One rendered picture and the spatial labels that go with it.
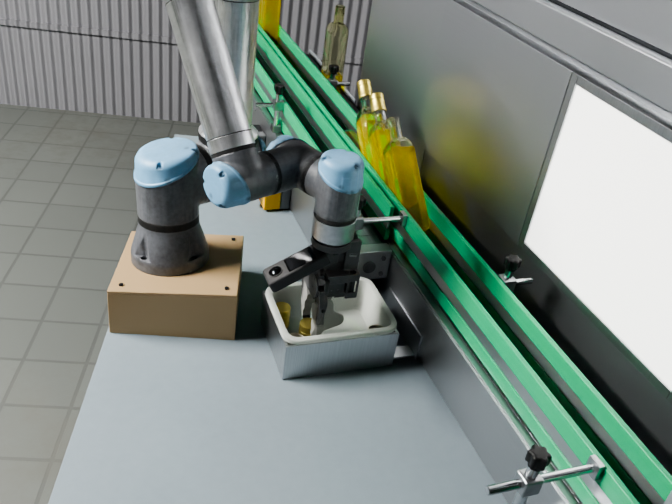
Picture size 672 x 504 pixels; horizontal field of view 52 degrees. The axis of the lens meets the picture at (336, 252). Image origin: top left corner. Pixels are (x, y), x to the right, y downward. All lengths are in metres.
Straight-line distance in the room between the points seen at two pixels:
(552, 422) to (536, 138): 0.51
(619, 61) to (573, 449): 0.58
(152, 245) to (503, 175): 0.69
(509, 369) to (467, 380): 0.10
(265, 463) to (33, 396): 1.32
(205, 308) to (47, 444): 1.02
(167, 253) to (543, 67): 0.76
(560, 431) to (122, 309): 0.79
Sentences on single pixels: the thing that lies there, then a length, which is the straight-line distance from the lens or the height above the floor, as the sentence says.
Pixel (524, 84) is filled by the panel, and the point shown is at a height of 1.25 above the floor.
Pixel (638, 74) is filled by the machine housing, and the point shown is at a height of 1.36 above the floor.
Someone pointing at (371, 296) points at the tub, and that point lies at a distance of 1.39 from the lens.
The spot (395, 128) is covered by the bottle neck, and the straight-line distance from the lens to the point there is 1.54.
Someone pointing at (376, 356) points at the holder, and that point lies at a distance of 1.33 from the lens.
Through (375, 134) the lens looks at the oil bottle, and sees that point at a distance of 1.57.
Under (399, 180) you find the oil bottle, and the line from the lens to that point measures 1.48.
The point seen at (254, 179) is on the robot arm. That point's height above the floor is 1.12.
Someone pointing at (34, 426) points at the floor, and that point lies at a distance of 2.28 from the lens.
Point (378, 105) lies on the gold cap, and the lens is 1.61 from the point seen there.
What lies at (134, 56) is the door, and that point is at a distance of 4.08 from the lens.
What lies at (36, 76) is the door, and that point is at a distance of 4.26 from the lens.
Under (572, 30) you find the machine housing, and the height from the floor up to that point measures 1.38.
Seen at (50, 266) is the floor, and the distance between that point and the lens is 2.91.
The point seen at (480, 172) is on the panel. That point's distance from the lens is 1.47.
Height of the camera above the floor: 1.64
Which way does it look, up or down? 33 degrees down
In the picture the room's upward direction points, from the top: 9 degrees clockwise
